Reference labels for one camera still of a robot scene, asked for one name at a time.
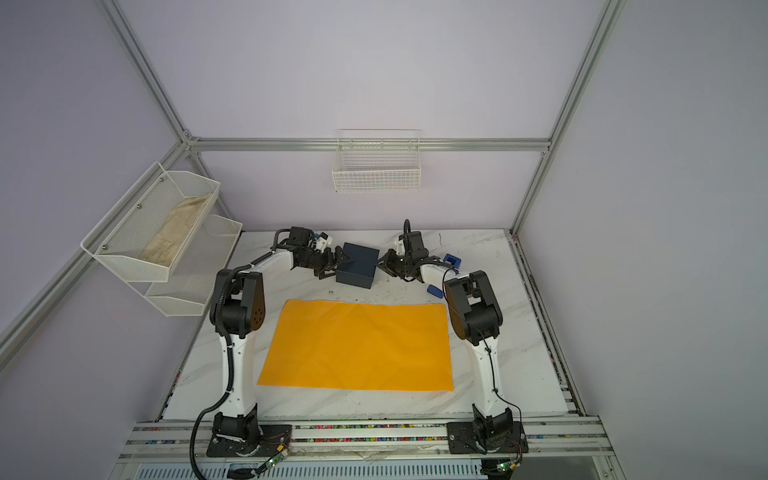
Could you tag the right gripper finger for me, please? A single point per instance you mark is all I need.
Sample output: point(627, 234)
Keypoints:
point(411, 273)
point(388, 263)

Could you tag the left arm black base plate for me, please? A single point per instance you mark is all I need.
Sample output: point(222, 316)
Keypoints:
point(266, 444)

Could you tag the white wire wall basket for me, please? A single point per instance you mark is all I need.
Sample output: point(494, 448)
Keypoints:
point(377, 161)

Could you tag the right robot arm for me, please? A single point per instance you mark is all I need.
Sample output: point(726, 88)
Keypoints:
point(476, 318)

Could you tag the aluminium frame rail front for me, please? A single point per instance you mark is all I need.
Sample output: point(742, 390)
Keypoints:
point(550, 448)

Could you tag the blue tape dispenser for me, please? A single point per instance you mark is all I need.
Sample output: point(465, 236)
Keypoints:
point(435, 273)

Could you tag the white lower mesh shelf bin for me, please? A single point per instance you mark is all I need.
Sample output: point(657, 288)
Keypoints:
point(190, 287)

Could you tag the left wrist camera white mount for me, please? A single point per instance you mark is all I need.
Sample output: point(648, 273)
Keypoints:
point(321, 241)

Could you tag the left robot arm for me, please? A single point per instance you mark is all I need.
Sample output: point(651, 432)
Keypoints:
point(238, 310)

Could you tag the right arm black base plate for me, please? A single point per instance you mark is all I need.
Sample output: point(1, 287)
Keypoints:
point(467, 438)

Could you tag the white mesh shelf bin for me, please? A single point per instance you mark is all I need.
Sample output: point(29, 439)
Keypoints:
point(119, 238)
point(190, 287)

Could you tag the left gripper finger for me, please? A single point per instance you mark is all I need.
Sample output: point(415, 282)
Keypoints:
point(326, 272)
point(341, 258)

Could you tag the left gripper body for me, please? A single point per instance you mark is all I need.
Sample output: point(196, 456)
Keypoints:
point(318, 261)

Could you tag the dark navy gift box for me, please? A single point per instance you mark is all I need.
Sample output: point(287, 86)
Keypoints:
point(361, 272)

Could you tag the beige cloth in bin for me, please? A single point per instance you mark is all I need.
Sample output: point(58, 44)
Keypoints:
point(166, 244)

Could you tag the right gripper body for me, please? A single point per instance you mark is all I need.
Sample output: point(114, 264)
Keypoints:
point(403, 265)

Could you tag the white upper mesh shelf bin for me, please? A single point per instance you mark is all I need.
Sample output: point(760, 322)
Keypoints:
point(119, 238)

